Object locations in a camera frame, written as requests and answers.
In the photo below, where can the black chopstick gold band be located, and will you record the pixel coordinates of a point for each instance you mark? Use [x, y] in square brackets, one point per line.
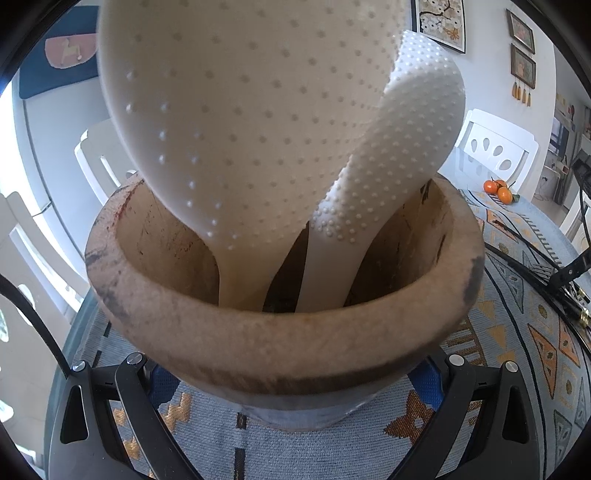
[567, 308]
[529, 244]

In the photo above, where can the small framed picture upper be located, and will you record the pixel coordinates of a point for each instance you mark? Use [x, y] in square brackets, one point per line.
[521, 32]

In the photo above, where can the white refrigerator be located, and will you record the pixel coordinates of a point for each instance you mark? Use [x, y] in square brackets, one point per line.
[49, 126]

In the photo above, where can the patterned blue woven table mat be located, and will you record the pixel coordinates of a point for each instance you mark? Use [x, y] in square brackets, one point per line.
[509, 322]

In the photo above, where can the white chair far right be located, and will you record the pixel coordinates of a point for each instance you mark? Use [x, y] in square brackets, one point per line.
[490, 147]

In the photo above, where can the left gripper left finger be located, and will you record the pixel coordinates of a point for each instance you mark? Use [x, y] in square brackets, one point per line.
[164, 457]

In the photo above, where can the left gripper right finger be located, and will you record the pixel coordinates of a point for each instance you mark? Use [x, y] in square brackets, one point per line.
[429, 453]

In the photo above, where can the white dotted rice paddle small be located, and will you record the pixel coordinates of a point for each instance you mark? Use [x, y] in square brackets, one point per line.
[419, 121]

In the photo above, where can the white dotted rice paddle large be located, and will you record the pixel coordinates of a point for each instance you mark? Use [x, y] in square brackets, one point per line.
[239, 115]

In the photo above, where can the bamboo utensil holder cup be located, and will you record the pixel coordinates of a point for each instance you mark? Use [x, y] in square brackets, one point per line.
[157, 283]

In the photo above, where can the white chair far left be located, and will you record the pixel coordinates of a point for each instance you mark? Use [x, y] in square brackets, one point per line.
[103, 160]

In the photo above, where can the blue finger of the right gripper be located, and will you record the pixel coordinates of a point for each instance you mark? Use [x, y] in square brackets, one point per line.
[572, 271]

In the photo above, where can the small framed picture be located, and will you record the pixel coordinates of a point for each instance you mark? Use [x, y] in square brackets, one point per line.
[523, 67]
[521, 32]

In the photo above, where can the navy fridge cover cloth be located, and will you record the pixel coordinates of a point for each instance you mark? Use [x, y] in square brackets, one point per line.
[65, 55]

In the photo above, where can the small framed picture lower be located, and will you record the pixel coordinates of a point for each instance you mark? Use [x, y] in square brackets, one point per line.
[523, 67]

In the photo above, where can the framed floral picture large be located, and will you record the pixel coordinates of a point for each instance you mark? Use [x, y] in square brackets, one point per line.
[442, 21]

